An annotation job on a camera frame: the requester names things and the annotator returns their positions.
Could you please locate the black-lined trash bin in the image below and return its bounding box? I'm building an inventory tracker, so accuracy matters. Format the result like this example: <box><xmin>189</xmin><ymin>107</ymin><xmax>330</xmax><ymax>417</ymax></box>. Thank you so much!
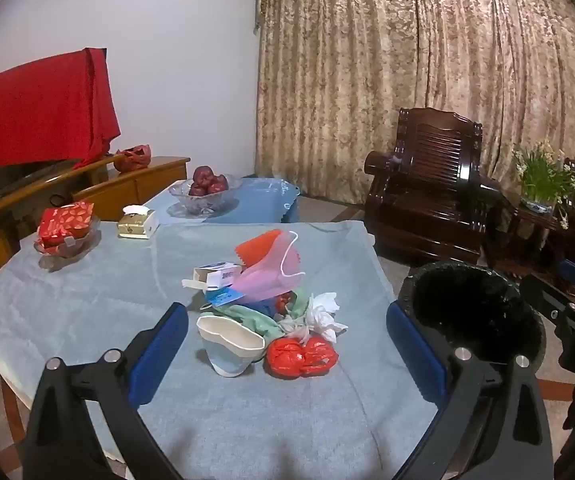
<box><xmin>397</xmin><ymin>261</ymin><xmax>548</xmax><ymax>386</ymax></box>

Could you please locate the wooden cabinet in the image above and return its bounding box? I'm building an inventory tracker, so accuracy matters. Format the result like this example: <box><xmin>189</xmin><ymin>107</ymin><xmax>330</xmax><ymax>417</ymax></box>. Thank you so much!
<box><xmin>0</xmin><ymin>154</ymin><xmax>191</xmax><ymax>297</ymax></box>

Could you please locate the patterned beige curtain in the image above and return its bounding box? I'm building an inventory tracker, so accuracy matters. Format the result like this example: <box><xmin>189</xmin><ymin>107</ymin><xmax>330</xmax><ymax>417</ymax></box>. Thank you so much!
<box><xmin>254</xmin><ymin>0</ymin><xmax>575</xmax><ymax>207</ymax></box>

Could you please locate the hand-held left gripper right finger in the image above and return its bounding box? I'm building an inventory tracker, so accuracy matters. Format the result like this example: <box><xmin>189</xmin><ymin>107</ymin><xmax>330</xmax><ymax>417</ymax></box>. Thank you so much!
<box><xmin>386</xmin><ymin>301</ymin><xmax>554</xmax><ymax>480</ymax></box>

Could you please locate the red patterned packet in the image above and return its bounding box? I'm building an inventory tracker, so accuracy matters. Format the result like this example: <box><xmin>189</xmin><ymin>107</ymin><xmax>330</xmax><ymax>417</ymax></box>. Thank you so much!
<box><xmin>38</xmin><ymin>201</ymin><xmax>94</xmax><ymax>247</ymax></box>

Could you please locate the red cloth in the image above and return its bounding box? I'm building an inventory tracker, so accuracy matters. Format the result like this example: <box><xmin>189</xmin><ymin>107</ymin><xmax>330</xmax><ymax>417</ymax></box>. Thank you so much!
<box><xmin>0</xmin><ymin>47</ymin><xmax>122</xmax><ymax>174</ymax></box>

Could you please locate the red plastic bag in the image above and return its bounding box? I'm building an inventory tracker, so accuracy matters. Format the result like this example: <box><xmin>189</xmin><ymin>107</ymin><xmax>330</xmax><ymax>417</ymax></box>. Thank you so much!
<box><xmin>266</xmin><ymin>336</ymin><xmax>339</xmax><ymax>377</ymax></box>

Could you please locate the pink face mask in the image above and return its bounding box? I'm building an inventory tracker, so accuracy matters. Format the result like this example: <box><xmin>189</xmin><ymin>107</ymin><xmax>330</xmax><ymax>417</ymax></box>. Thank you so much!
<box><xmin>232</xmin><ymin>230</ymin><xmax>305</xmax><ymax>307</ymax></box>

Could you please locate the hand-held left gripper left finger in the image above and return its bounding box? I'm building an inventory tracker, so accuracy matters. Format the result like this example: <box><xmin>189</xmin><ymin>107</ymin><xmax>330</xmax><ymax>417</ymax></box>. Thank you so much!
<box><xmin>20</xmin><ymin>302</ymin><xmax>189</xmax><ymax>480</ymax></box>

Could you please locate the white tissue box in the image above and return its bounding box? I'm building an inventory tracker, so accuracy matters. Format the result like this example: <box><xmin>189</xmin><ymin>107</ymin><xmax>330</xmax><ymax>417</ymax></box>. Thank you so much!
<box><xmin>117</xmin><ymin>205</ymin><xmax>161</xmax><ymax>240</ymax></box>

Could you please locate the glass fruit bowl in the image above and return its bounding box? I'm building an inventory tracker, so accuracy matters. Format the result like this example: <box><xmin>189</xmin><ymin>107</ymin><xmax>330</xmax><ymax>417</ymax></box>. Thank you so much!
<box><xmin>169</xmin><ymin>176</ymin><xmax>242</xmax><ymax>219</ymax></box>

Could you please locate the dark wooden side table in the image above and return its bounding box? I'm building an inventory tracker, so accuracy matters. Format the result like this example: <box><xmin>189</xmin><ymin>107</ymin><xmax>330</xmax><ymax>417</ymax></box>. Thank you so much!
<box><xmin>484</xmin><ymin>195</ymin><xmax>575</xmax><ymax>282</ymax></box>

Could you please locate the white cardboard box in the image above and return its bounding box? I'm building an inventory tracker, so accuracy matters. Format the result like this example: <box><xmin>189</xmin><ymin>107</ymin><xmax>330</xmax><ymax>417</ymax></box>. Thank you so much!
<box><xmin>194</xmin><ymin>262</ymin><xmax>242</xmax><ymax>289</ymax></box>

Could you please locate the blue plastic packet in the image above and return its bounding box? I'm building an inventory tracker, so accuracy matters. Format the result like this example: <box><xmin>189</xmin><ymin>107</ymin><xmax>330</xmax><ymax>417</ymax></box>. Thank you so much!
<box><xmin>205</xmin><ymin>287</ymin><xmax>239</xmax><ymax>309</ymax></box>

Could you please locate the green rubber glove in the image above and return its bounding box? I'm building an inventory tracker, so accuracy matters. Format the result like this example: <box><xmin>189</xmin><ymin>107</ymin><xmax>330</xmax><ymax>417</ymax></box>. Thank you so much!
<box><xmin>200</xmin><ymin>289</ymin><xmax>314</xmax><ymax>342</ymax></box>

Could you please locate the white paper cup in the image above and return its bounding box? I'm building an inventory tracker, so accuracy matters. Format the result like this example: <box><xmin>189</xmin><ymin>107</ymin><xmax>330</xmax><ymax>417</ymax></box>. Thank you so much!
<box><xmin>196</xmin><ymin>315</ymin><xmax>267</xmax><ymax>377</ymax></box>

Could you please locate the crumpled white tissue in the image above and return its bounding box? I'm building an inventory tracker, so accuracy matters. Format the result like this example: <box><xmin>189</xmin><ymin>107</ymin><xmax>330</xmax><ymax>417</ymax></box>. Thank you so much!
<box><xmin>278</xmin><ymin>292</ymin><xmax>348</xmax><ymax>347</ymax></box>

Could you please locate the light blue tablecloth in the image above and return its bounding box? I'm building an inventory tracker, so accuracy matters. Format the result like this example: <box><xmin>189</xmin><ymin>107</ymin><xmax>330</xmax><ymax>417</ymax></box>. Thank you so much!
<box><xmin>0</xmin><ymin>221</ymin><xmax>442</xmax><ymax>480</ymax></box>

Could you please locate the orange foam net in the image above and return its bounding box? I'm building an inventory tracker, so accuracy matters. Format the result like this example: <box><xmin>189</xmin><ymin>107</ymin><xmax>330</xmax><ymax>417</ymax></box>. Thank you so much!
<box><xmin>235</xmin><ymin>230</ymin><xmax>286</xmax><ymax>268</ymax></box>

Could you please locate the potted flowering plant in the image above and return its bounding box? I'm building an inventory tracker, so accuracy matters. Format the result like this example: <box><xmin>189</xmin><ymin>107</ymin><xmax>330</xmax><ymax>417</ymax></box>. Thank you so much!
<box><xmin>511</xmin><ymin>141</ymin><xmax>575</xmax><ymax>217</ymax></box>

